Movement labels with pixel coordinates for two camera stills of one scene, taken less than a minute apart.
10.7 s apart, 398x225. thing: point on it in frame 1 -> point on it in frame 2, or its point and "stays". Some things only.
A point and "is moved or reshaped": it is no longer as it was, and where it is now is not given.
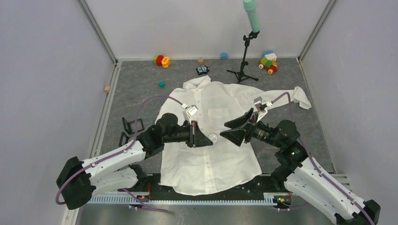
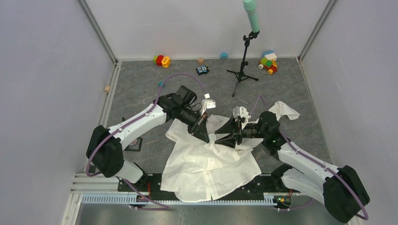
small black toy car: (203, 69) stays
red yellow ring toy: (162, 60) stays
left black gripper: (197, 138) -> (201, 133)
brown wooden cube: (200, 61) stays
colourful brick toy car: (270, 65) stays
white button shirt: (222, 167) is moved or reshaped
